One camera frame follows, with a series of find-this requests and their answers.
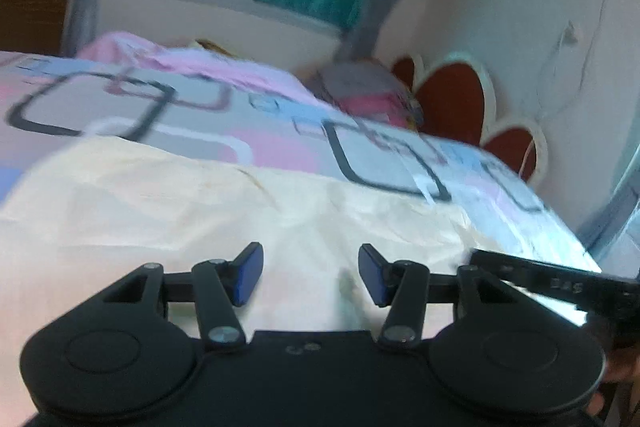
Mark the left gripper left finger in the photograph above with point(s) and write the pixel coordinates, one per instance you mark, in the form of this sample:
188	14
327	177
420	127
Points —
220	286

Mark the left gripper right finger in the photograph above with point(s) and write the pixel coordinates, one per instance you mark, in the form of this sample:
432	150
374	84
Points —
400	286

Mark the cream puffer jacket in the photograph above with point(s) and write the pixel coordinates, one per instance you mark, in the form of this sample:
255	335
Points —
83	217

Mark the stack of folded clothes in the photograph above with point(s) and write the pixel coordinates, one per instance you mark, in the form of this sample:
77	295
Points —
366	89

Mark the person right hand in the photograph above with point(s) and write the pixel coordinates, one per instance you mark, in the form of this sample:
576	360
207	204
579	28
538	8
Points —
622	366

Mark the red white headboard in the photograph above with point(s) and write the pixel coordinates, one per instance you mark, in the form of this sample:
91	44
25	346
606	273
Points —
457	101

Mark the yellow patterned cloth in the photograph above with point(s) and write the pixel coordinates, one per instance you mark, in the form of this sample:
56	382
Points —
210	46

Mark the patterned bed sheet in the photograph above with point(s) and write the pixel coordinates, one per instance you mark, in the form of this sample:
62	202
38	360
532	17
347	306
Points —
46	102

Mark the pink blanket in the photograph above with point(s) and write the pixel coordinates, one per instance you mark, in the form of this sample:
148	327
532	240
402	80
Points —
125	49

